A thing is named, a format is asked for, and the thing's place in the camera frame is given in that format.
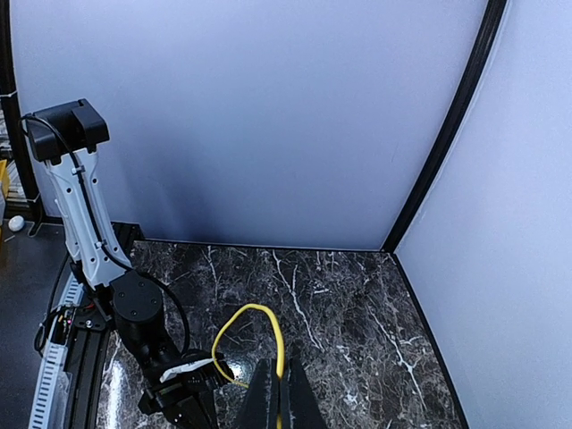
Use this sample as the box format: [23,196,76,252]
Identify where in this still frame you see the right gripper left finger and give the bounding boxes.
[234,359,280,429]

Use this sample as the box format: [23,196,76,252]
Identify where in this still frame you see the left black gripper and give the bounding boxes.
[138,349,228,428]

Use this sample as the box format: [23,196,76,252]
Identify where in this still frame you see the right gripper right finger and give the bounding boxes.
[281,344,326,429]

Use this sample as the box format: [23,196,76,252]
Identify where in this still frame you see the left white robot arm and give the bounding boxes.
[20,99,224,428]

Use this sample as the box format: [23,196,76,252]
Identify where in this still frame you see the yellow storage bin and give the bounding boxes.
[0,159,10,198]

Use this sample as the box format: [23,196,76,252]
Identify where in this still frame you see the black front rail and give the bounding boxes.
[62,221,144,429]

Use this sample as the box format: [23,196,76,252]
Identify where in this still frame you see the left black corner post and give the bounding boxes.
[382,0,508,254]

